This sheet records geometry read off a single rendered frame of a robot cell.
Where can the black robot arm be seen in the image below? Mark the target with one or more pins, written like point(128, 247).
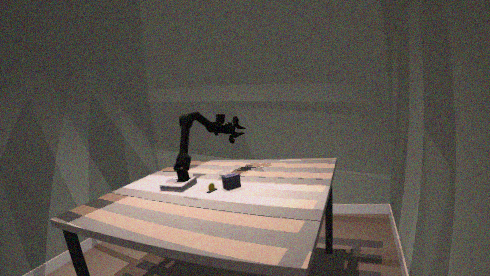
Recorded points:
point(186, 121)

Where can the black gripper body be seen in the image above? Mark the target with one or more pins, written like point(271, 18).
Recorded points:
point(231, 129)

